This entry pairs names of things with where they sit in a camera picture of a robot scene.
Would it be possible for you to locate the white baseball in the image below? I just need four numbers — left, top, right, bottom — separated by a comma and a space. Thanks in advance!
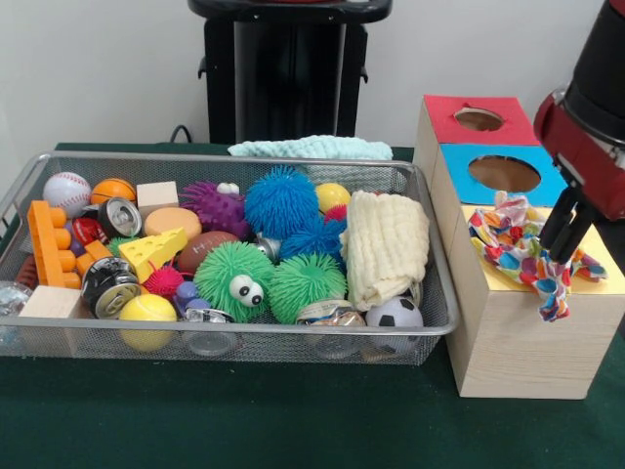
42, 173, 92, 218

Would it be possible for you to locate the mint green cloth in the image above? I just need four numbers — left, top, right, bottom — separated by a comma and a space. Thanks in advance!
228, 135, 394, 165

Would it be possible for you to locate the dark green tablecloth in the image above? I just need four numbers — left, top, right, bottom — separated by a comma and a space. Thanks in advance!
0, 142, 625, 469

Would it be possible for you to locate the green spiky ball with face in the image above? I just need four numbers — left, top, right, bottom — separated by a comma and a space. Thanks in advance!
193, 242, 276, 324

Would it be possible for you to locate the cream waffle cloth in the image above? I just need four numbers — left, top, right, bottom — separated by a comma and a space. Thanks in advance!
340, 191, 431, 312

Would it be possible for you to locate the white polka dot cloth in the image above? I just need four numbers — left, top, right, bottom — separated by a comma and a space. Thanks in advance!
467, 192, 608, 323

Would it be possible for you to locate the clear mesh bin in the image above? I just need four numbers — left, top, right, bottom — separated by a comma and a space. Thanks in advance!
0, 151, 460, 365

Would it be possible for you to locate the yellow tennis ball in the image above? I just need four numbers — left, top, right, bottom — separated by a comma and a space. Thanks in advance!
118, 295, 179, 353

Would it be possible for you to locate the yellow toy cheese wedge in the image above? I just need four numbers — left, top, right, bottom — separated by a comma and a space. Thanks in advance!
118, 228, 188, 284

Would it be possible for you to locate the small soccer ball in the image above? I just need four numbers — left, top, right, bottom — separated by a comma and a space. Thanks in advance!
366, 296, 425, 331

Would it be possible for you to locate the blue spiky ball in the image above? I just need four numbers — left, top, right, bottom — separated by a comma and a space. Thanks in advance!
244, 166, 320, 240

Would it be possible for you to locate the orange toy building block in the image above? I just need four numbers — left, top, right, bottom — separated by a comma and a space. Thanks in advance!
26, 199, 79, 291

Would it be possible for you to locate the wooden box with three holes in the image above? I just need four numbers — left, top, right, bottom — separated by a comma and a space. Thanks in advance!
413, 95, 625, 400

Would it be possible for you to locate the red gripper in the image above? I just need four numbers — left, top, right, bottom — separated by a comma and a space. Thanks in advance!
534, 90, 625, 266

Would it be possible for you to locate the silver drink can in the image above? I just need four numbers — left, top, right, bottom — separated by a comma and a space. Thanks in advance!
81, 256, 141, 320

